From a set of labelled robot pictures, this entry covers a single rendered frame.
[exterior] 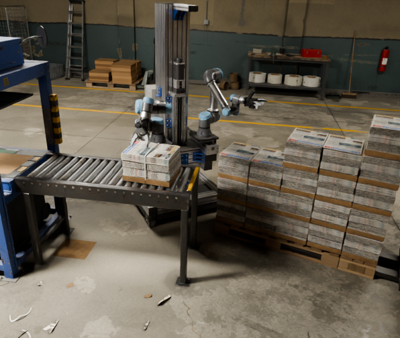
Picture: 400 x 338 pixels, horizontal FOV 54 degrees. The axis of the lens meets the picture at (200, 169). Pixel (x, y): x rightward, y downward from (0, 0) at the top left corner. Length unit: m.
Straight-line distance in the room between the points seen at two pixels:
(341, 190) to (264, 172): 0.64
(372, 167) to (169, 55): 1.99
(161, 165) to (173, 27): 1.41
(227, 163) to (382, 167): 1.24
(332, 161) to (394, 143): 0.45
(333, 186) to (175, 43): 1.88
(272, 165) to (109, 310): 1.71
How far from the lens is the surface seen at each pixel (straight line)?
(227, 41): 9.85
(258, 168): 3.39
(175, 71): 3.71
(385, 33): 10.20
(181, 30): 3.75
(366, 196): 3.29
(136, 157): 2.88
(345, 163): 3.21
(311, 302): 3.26
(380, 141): 3.13
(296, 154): 3.25
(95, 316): 3.05
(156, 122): 3.62
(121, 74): 9.38
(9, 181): 3.23
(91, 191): 2.99
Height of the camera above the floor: 2.13
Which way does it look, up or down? 24 degrees down
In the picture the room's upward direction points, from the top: 2 degrees clockwise
